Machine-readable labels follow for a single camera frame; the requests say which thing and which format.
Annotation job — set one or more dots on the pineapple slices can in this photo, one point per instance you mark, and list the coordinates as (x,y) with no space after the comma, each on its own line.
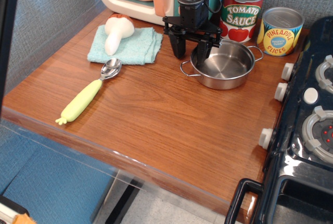
(279,31)

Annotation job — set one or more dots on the tomato sauce can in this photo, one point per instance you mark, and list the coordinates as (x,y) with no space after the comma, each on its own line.
(238,19)

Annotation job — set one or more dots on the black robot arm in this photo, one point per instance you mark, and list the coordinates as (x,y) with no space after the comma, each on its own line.
(193,24)

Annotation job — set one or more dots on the spoon with yellow-green handle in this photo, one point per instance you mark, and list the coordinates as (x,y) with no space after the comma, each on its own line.
(70,113)

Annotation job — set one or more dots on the black toy stove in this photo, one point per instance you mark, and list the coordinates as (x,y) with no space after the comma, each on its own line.
(297,184)

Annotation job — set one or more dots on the white plush mushroom toy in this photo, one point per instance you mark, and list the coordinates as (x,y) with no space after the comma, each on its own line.
(117,27)

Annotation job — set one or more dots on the orange object at corner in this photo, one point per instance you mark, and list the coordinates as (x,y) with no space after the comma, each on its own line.
(22,219)

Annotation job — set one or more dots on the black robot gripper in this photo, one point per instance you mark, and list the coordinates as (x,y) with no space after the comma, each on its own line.
(192,24)

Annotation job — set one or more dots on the light blue folded cloth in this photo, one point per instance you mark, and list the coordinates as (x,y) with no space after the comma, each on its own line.
(139,49)

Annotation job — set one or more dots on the stainless steel pot with handles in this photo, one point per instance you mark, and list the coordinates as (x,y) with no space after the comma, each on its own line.
(227,67)

